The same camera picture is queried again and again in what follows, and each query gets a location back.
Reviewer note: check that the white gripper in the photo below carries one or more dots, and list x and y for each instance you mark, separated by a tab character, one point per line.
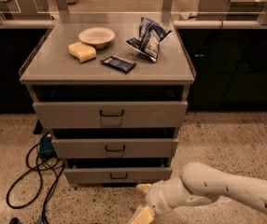
154	196

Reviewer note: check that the grey bottom drawer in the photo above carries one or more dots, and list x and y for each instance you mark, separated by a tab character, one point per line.
81	176

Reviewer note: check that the grey drawer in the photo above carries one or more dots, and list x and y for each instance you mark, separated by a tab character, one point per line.
81	176
74	115
114	148

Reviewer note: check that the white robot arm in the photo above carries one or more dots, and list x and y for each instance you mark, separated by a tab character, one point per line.
199	184

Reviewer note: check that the grey middle drawer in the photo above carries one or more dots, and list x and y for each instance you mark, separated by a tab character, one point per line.
114	148

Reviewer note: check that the grey top drawer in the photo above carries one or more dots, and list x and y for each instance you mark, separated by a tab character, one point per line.
74	115

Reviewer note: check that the grey drawer cabinet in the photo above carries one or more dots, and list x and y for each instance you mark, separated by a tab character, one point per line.
54	75

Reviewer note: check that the blue power adapter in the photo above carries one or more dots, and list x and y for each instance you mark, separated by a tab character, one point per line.
45	147

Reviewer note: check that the dark blue snack packet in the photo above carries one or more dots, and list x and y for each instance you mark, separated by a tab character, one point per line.
119	64

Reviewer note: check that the blue white chip bag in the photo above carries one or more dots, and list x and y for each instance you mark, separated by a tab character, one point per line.
151	34

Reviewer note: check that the yellow sponge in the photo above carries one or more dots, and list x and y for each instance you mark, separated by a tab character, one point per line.
82	51

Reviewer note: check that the white bowl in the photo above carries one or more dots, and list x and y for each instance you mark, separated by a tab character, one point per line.
99	37

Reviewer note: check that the background grey table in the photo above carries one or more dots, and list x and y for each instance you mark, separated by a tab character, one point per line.
230	10

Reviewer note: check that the white horizontal rail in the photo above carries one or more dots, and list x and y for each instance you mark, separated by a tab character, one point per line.
177	24

